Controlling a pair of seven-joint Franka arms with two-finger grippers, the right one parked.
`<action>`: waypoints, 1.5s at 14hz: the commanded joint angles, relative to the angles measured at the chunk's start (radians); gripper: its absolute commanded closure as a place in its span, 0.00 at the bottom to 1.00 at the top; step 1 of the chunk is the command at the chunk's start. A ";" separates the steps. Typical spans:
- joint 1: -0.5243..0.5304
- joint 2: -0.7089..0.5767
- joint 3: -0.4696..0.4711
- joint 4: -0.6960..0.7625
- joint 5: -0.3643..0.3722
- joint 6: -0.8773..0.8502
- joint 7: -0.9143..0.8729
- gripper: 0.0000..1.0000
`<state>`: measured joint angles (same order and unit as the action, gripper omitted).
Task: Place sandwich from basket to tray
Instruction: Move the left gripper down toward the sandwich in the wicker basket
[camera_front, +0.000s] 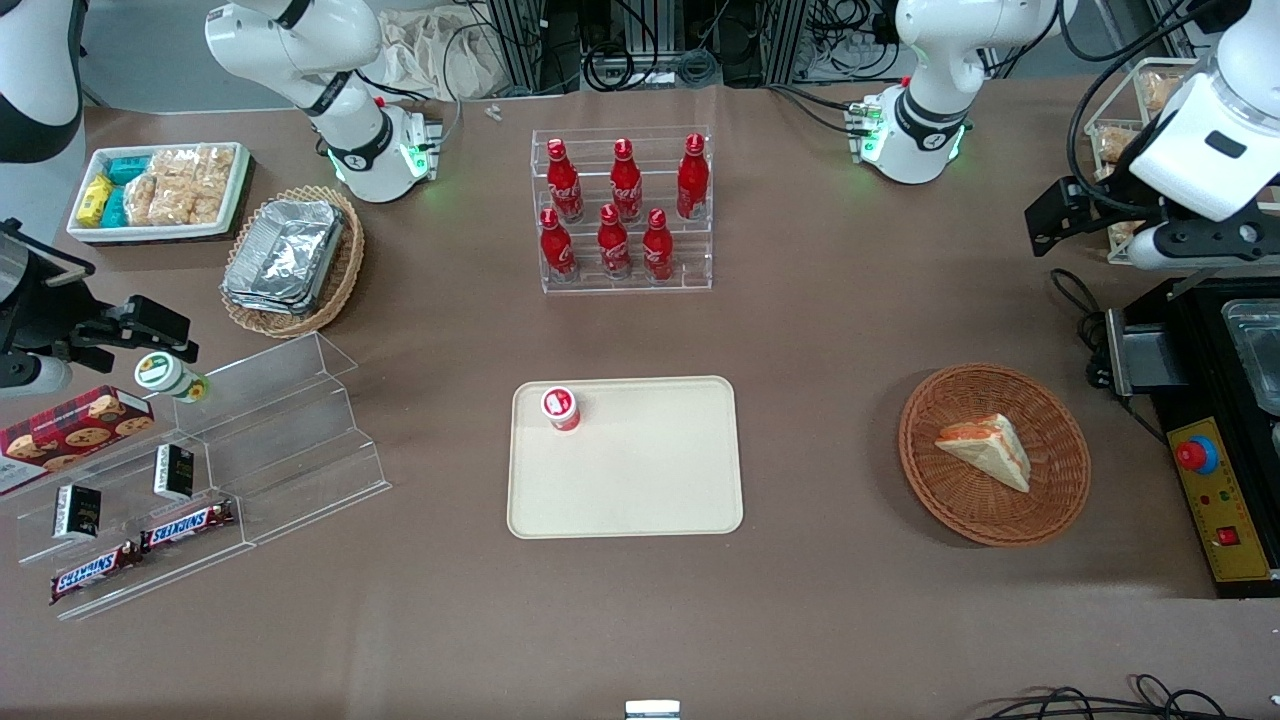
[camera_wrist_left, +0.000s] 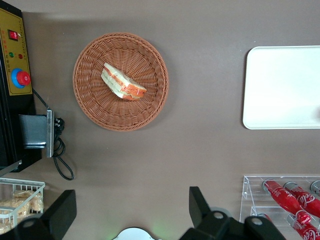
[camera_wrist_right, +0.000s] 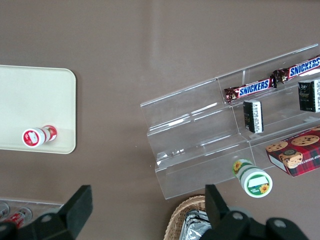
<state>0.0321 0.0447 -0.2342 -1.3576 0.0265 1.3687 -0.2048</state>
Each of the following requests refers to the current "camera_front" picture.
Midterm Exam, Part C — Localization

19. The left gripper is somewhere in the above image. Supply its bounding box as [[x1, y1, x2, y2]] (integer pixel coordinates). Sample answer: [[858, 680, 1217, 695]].
[[1025, 178, 1280, 272]]

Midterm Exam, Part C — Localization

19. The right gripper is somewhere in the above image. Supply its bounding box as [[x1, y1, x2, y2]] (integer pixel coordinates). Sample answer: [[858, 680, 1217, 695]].
[[0, 220, 200, 398]]

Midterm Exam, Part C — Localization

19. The white rectangular snack tray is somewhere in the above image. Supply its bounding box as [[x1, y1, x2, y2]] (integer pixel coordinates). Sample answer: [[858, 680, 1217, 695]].
[[66, 142, 252, 245]]

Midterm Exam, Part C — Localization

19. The oval wicker basket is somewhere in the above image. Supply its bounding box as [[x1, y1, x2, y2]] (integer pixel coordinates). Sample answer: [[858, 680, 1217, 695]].
[[219, 185, 366, 340]]

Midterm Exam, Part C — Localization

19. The wrapped triangle sandwich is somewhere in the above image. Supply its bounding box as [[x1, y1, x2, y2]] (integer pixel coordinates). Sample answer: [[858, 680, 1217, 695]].
[[934, 412, 1033, 495]]

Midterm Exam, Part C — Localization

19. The round brown wicker basket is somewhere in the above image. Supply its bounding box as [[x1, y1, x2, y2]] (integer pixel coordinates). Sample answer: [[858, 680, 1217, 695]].
[[897, 362, 1092, 548]]

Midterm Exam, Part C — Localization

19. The beige plastic tray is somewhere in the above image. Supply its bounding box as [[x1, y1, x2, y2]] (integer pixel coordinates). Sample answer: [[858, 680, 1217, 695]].
[[506, 375, 745, 540]]

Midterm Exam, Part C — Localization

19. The green white sunflower cup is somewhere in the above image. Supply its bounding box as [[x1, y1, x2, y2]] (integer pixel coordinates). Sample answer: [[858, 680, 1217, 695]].
[[134, 351, 210, 405]]

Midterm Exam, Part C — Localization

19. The wrapped bread pack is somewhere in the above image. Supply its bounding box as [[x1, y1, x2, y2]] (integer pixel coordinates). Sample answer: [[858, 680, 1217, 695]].
[[1094, 121, 1142, 164], [1139, 69, 1193, 114]]

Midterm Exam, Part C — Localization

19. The red tartan cookie box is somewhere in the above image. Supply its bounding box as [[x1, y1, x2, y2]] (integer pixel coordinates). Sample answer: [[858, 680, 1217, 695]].
[[0, 384, 157, 497]]

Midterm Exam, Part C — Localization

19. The clear rice cracker bag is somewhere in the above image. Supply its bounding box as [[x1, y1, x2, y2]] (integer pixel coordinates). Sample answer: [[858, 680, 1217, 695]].
[[124, 172, 163, 227], [190, 145, 237, 225], [150, 148, 201, 226]]

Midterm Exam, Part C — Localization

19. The yellow snack packet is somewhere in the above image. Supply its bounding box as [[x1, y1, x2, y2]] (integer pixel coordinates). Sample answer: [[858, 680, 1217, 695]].
[[78, 174, 114, 228]]

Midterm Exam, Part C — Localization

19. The aluminium foil container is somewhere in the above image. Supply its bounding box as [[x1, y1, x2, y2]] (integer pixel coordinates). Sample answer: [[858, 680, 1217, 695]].
[[221, 270, 326, 317]]

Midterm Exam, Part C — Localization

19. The small black white box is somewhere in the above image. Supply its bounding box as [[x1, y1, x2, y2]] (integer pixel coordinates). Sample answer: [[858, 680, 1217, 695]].
[[152, 443, 196, 502], [51, 483, 103, 543]]

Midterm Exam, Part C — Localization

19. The silver foil packet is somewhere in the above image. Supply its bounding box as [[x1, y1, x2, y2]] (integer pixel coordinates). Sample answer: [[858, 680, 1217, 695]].
[[226, 198, 346, 299]]

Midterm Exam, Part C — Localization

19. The black yellow control box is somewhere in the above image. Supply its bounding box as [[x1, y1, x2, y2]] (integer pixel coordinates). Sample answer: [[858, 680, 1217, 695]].
[[1106, 272, 1280, 600]]

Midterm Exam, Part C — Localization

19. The clear acrylic stepped shelf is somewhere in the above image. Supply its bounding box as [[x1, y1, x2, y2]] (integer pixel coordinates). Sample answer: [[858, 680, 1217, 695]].
[[0, 332, 393, 622]]

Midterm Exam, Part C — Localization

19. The Snickers chocolate bar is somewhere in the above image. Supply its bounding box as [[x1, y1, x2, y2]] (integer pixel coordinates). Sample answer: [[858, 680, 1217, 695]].
[[49, 540, 144, 606], [139, 499, 237, 554]]

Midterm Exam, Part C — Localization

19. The clear plastic container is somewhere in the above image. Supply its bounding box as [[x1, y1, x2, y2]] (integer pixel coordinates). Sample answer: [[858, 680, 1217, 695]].
[[1221, 297, 1280, 417]]

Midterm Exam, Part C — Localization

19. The red emergency stop button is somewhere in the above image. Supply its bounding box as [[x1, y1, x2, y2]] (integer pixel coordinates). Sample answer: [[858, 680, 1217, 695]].
[[1175, 435, 1220, 476]]

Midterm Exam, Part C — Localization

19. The red cola bottle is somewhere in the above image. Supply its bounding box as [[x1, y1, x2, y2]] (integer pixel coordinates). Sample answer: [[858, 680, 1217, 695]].
[[540, 207, 578, 282], [609, 138, 644, 223], [676, 133, 710, 221], [642, 207, 675, 283], [597, 203, 633, 280], [546, 138, 585, 224]]

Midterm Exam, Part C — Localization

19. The clear acrylic bottle rack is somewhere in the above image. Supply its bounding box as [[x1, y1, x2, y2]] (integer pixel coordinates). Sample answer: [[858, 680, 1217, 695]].
[[530, 126, 714, 294]]

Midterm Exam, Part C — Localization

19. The beige cloth bag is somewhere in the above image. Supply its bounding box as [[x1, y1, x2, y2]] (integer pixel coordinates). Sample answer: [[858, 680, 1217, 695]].
[[378, 4, 501, 102]]

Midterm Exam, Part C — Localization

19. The red white yogurt cup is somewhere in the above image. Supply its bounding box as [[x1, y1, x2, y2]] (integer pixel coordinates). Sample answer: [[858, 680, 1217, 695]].
[[541, 386, 584, 433]]

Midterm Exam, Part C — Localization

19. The black arm hose cable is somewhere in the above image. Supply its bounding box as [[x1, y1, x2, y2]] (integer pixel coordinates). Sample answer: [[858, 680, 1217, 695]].
[[1056, 0, 1251, 216]]

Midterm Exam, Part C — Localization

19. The white wire basket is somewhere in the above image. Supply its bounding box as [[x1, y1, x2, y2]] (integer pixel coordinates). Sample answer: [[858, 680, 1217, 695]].
[[1084, 57, 1280, 267]]

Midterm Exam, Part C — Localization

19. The black base cable bundle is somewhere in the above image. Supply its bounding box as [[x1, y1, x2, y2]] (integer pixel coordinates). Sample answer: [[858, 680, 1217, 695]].
[[765, 83, 873, 137]]

